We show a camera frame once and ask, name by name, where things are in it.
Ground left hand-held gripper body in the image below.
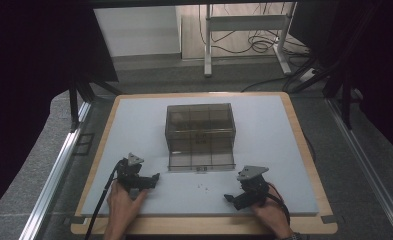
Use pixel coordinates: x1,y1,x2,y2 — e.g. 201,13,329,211
116,152,158,201

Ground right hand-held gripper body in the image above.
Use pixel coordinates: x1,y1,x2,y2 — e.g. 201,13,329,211
233,165,270,211

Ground person's left hand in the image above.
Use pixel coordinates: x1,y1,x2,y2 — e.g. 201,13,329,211
106,180,149,232

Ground person's right hand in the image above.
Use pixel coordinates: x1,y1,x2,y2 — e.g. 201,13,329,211
249,183,294,238

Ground white table mat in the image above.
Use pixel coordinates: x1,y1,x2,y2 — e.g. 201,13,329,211
80,95,320,218

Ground smoky transparent drawer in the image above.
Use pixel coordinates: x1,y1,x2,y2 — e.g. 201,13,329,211
167,150,237,173

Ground smoky transparent storage box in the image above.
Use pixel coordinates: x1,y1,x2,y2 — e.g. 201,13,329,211
164,102,237,158

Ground black metal stand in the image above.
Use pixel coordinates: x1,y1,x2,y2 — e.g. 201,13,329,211
67,74,126,132
322,63,357,131

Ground white power strip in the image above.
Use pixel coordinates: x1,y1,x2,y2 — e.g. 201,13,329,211
298,67,318,83

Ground white cabinet panel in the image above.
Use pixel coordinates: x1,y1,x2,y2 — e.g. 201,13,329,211
93,5,182,58

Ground dark curtain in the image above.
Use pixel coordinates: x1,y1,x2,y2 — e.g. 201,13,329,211
0,0,120,221
288,0,393,161

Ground red and black gripper cable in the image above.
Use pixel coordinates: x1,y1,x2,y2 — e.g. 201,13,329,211
265,182,292,226

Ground aluminium rail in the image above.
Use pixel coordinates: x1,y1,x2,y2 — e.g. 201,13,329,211
18,99,93,240
326,97,393,232

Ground black floor cables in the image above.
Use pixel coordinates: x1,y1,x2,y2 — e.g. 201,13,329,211
197,2,318,94

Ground white desk frame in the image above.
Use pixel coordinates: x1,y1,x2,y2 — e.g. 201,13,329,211
203,2,298,78

